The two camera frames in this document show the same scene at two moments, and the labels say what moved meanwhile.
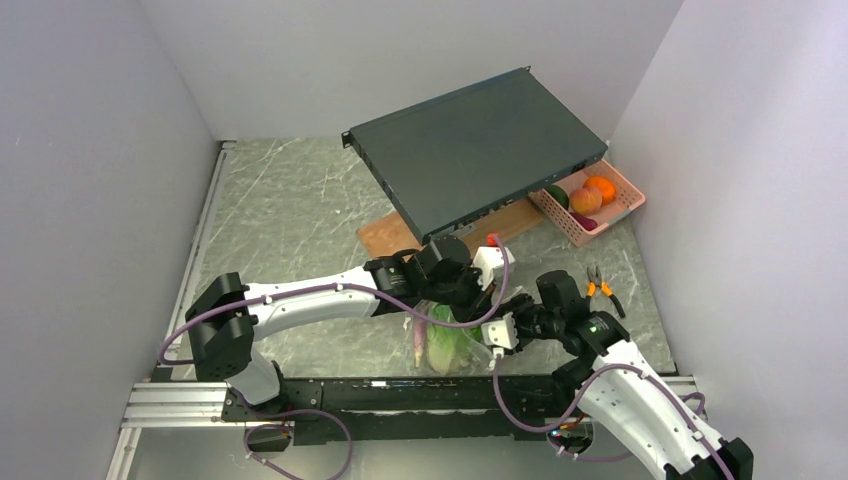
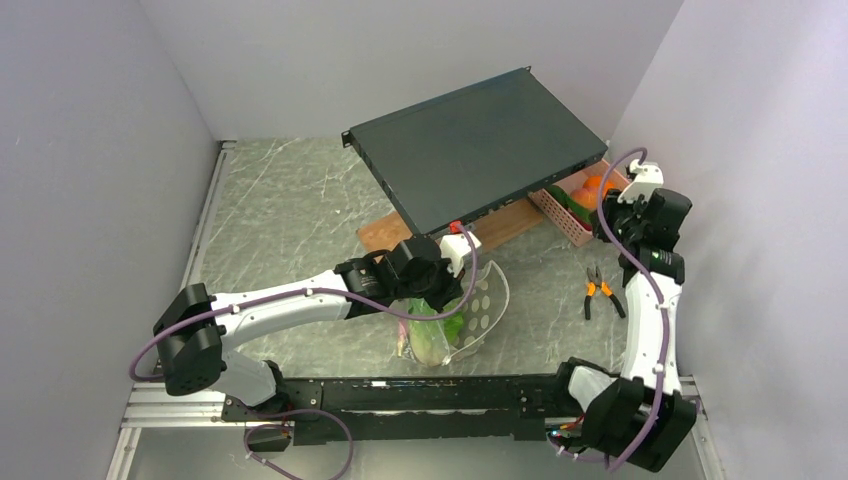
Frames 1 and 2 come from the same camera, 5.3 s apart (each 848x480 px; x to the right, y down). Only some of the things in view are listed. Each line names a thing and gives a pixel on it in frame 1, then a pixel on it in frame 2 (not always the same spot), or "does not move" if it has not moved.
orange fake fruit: [605, 186] does not move
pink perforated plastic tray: [626, 198] does not move
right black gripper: [516, 305] to [612, 205]
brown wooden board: [390, 233] does not move
